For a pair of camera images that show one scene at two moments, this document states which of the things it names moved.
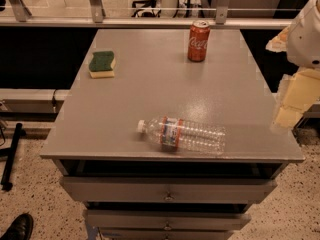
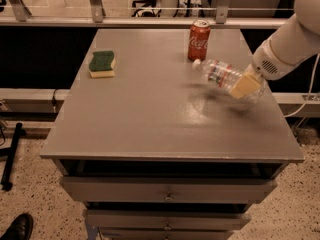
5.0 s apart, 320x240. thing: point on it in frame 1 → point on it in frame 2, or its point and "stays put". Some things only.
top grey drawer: x=165 y=190 stays put
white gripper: x=306 y=39 → x=264 y=64
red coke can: x=199 y=33 stays put
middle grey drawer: x=164 y=221 stays put
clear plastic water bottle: x=176 y=134 → x=222 y=76
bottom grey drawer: x=165 y=234 stays put
